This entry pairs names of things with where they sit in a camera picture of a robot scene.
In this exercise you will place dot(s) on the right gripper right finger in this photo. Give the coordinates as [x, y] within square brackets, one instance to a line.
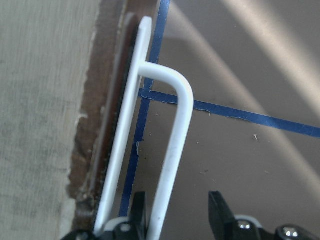
[227, 226]

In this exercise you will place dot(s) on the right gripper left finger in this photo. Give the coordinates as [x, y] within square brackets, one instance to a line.
[132, 227]

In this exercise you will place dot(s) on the white drawer with handle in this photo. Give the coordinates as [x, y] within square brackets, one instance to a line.
[141, 68]

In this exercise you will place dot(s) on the brown wooden drawer cabinet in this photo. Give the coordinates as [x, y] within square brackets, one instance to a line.
[116, 30]

